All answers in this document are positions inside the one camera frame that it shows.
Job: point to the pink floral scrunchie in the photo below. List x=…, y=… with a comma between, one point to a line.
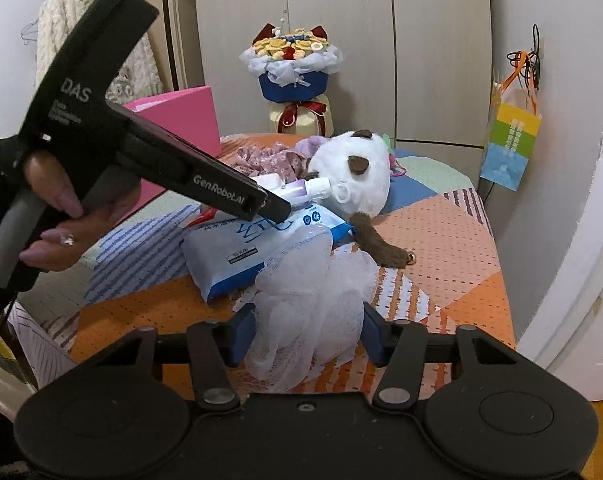
x=266, y=160

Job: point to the red white packet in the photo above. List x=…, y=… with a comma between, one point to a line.
x=201, y=216

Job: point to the blue wrapped flower bouquet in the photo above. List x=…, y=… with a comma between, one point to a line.
x=291, y=67

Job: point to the white mesh bath sponge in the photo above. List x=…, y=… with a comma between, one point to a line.
x=306, y=300

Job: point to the purple plush toy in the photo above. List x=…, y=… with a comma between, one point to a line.
x=309, y=146

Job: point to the white brown panda plush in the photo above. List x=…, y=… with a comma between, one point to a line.
x=351, y=180

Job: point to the blue white wet wipes pack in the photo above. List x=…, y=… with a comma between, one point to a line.
x=231, y=255

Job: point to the cream knitted cardigan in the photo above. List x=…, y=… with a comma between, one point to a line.
x=56, y=45

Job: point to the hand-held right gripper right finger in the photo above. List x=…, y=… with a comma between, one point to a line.
x=375, y=340

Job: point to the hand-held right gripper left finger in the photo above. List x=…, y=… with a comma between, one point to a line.
x=242, y=332

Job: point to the white purple tube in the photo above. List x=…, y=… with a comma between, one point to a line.
x=309, y=189

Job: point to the pink cardboard box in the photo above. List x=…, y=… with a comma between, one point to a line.
x=181, y=115

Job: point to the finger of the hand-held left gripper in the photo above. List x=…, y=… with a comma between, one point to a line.
x=276, y=207

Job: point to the cream wrapped bouquet red ribbon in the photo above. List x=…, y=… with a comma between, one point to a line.
x=301, y=115

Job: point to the person's left hand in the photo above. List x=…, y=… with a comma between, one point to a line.
x=91, y=220

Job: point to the grey wardrobe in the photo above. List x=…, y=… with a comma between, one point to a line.
x=341, y=20

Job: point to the white striped cloth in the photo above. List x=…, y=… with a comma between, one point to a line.
x=36, y=340

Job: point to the colourful striped paper bag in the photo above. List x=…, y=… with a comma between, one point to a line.
x=511, y=145

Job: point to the patchwork blanket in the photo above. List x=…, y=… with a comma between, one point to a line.
x=431, y=240

